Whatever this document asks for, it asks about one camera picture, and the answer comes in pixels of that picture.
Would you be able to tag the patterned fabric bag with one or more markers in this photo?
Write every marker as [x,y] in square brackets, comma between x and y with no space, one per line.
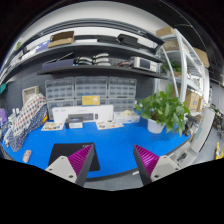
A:
[32,115]

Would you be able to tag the small black box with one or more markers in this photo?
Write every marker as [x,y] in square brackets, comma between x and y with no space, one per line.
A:
[73,123]

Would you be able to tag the white tray with items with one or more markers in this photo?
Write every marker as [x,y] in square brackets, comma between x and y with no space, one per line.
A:
[126,117]

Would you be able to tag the cardboard box on top shelf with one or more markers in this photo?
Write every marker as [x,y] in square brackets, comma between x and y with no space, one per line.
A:
[61,38]

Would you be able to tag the cardboard box by rack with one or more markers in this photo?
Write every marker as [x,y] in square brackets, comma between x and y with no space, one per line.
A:
[193,101]

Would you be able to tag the colourful booklet left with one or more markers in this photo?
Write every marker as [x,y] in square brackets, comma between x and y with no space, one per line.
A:
[52,126]

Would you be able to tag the grey electronic instrument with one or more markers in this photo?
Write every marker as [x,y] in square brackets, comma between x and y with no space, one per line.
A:
[144,64]

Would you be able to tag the black mouse pad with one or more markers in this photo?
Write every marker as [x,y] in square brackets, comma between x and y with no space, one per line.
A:
[69,149]

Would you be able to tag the colourful booklet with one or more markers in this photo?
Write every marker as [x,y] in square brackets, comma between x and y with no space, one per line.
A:
[52,126]
[105,125]

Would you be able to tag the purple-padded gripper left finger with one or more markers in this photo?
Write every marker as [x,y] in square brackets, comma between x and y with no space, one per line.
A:
[73,168]

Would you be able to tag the grey drawer organizer cabinet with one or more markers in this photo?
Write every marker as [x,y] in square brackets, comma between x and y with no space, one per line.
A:
[120,92]

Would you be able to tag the white metal shelving rack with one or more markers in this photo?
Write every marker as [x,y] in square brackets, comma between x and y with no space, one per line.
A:
[187,67]

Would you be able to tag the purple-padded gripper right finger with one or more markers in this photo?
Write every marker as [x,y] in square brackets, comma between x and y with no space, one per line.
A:
[152,167]

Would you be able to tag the blue table mat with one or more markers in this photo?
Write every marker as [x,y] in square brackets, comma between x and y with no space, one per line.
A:
[114,147]

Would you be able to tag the yellow card label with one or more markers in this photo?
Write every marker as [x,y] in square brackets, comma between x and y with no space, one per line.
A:
[90,100]

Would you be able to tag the dark wall shelf unit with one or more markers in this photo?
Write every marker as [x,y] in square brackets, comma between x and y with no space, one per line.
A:
[92,38]

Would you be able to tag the small pink object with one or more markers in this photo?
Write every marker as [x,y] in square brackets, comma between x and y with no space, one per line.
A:
[27,155]

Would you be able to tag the green potted plant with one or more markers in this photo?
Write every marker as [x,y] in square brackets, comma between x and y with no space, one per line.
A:
[163,111]

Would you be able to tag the white keyboard box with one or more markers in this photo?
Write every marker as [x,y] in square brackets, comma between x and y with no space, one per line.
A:
[88,113]

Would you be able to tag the colourful booklet right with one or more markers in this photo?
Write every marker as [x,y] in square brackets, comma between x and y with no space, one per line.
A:
[105,125]

